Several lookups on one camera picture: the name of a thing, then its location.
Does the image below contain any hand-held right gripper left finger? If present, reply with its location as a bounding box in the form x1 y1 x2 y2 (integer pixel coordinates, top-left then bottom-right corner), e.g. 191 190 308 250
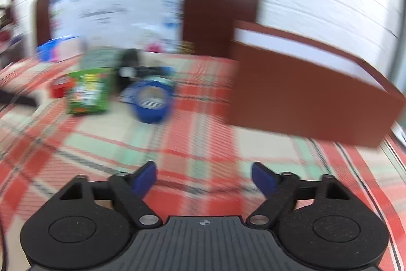
59 161 161 227

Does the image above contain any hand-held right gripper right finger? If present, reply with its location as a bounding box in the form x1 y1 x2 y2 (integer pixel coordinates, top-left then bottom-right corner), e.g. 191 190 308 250
247 161 352 225

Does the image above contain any blue tape roll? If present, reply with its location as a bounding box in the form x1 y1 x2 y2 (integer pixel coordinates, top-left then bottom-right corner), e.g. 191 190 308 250
131 77 174 124

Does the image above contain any brown cardboard box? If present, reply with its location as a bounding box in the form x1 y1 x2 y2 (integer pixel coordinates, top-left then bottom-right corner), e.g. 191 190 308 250
227 20 405 149

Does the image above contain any green snack packet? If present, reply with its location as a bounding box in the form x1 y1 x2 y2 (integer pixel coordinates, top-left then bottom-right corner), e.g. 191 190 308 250
66 68 110 115

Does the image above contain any small red container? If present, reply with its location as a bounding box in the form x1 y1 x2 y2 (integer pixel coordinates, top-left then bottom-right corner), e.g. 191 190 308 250
52 77 73 98

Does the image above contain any pale green white packet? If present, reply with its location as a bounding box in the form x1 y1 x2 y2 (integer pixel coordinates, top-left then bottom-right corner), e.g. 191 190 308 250
81 49 119 70

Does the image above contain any red green plaid blanket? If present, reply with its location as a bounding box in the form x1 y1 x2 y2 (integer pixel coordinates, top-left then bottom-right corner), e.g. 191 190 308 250
0 53 406 271

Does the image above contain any dark object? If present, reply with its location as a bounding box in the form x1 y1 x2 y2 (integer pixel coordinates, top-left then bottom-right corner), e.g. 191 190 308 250
118 49 140 92

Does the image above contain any small beige cardboard box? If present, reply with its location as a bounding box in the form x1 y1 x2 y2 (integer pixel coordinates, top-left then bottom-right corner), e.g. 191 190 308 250
59 38 84 60

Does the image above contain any blue tissue pack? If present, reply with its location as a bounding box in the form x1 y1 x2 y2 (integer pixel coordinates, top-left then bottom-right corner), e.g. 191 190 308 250
36 37 62 61

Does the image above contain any floral printed board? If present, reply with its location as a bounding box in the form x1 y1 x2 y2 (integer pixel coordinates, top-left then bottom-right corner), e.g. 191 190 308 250
49 0 186 54

